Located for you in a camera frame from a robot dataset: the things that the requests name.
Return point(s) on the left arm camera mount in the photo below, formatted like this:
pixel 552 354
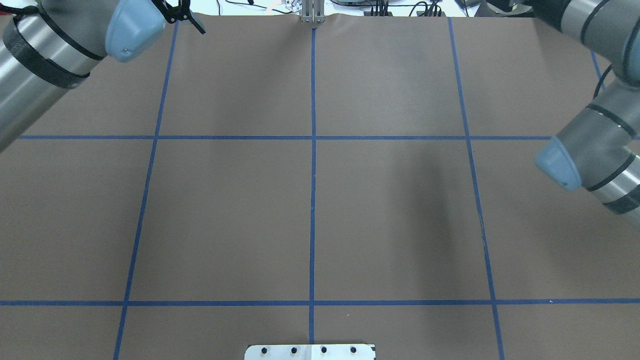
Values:
pixel 179 13

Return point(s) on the aluminium frame post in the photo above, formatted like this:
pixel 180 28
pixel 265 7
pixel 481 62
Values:
pixel 312 11

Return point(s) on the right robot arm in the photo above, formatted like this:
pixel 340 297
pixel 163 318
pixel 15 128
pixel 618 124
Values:
pixel 591 151

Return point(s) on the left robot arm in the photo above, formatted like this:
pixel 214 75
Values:
pixel 51 47

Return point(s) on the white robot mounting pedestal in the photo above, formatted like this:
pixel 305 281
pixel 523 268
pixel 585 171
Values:
pixel 336 351

